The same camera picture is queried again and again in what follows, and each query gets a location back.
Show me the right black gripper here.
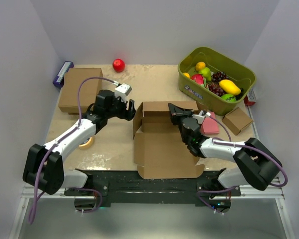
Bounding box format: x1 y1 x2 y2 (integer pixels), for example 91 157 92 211
167 104 194 144

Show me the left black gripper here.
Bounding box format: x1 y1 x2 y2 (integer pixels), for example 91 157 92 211
106 93 137 121

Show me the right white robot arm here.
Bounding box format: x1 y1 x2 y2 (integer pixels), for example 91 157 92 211
168 103 285 196

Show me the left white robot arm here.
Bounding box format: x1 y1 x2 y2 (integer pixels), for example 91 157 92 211
22 84 136 195

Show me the closed brown cardboard box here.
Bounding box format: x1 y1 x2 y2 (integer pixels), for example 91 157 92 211
58 68 103 114

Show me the small brown cardboard box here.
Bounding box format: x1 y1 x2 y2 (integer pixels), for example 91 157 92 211
222 107 253 135

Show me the pink notepad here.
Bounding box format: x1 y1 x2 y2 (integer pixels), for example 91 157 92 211
201 117 220 135

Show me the pink dragon fruit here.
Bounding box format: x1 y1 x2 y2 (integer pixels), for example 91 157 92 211
191 73 207 88

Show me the red grape bunch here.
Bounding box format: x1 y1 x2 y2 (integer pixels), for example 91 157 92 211
208 82 226 97

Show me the green pear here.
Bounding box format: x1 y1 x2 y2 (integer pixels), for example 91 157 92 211
198 67 212 82

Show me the olive green plastic tub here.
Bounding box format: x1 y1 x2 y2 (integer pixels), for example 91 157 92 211
178 47 257 115

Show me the red apple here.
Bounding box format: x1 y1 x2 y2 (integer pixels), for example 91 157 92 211
112 58 125 72

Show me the orange fruit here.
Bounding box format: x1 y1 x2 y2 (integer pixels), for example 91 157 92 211
195 61 206 72

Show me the dark purple grape bunch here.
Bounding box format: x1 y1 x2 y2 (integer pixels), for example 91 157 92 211
212 71 229 84

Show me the green lime fruit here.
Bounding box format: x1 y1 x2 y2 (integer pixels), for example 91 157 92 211
221 93 237 102

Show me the yellow mango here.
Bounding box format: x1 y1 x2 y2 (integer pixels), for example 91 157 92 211
219 79 241 96

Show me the red white carton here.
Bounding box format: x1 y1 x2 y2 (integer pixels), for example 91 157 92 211
244 88 257 106

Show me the purple white carton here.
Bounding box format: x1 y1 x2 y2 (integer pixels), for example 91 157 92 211
53 61 74 89

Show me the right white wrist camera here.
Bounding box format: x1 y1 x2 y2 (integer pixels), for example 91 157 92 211
192 110 211 125

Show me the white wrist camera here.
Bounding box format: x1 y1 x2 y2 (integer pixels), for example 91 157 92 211
114 83 132 98
192 110 211 125

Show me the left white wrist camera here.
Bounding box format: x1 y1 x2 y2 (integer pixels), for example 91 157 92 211
114 83 132 98

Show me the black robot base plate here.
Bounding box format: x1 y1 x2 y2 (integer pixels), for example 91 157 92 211
65 170 241 211

